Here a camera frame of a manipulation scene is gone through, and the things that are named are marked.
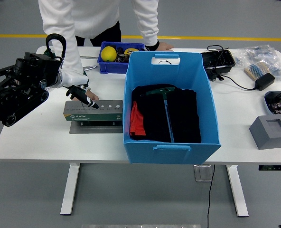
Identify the white table leg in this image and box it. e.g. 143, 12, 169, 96
225, 164, 250, 217
60, 163, 81, 216

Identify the clear bag of resistors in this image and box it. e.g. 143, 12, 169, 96
261, 51, 281, 83
235, 44, 278, 66

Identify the taped resistor strip bundle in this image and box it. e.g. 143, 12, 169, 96
244, 62, 271, 82

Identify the white blue tray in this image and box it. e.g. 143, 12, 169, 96
263, 90, 281, 124

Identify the yellow ball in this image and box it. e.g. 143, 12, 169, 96
101, 46, 118, 63

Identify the person's right hand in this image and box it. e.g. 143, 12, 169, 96
85, 91, 100, 102

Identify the person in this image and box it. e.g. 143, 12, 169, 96
37, 0, 160, 48

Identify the grey green hex key stand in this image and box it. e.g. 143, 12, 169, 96
63, 99, 124, 134

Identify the large green T-handle hex key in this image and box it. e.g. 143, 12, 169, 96
140, 86, 176, 143

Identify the grey foam block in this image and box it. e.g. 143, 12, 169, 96
249, 115, 281, 150

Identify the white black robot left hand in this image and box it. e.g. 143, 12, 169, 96
58, 70, 100, 110

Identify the black cloth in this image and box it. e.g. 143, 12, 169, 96
131, 83, 202, 144

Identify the circuit boards pile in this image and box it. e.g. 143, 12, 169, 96
267, 91, 281, 119

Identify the black table control panel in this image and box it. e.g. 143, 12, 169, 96
258, 165, 281, 171

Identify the small blue plastic bin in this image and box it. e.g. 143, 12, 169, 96
97, 41, 146, 75

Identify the large blue folding box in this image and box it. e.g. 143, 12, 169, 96
122, 51, 222, 165

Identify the dark small parts pile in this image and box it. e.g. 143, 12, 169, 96
116, 46, 130, 64

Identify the silver metal bracket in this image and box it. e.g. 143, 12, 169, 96
194, 165, 214, 182

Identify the black plastic tray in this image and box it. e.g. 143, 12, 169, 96
198, 49, 236, 80

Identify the black wristband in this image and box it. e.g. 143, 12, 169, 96
145, 39, 160, 52

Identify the red cloth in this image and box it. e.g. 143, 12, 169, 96
129, 101, 147, 137

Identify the black hanging cable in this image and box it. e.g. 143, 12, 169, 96
206, 165, 216, 228

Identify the black adapter cord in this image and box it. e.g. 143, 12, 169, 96
206, 44, 257, 91

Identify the yellow tape measure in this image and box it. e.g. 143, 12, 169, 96
123, 47, 141, 57

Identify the black power adapter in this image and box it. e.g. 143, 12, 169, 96
254, 73, 276, 91

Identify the person's left hand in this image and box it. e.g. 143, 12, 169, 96
158, 42, 174, 52

